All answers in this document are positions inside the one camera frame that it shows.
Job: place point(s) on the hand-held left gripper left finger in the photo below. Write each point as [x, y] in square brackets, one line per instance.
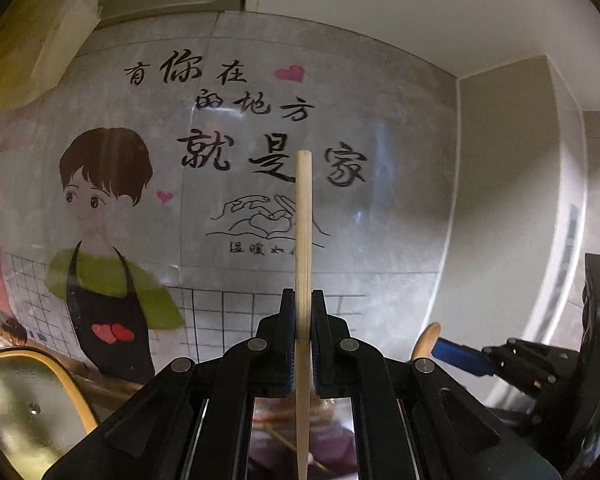
[289, 317]

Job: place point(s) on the cartoon wall poster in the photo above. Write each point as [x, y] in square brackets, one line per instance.
[230, 110]

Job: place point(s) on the wooden spoon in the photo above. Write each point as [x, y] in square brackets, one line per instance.
[425, 342]

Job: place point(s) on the range hood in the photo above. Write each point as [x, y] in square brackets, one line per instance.
[30, 35]

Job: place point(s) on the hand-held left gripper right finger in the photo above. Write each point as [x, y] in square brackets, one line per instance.
[321, 317]

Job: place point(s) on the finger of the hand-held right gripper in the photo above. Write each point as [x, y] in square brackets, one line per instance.
[460, 355]

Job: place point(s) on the purple plastic utensil holder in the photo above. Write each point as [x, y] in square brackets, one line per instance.
[335, 440]

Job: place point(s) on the wooden chopstick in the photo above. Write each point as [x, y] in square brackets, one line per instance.
[280, 440]
[303, 235]

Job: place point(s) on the glass pot lid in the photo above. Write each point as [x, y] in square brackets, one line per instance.
[25, 410]

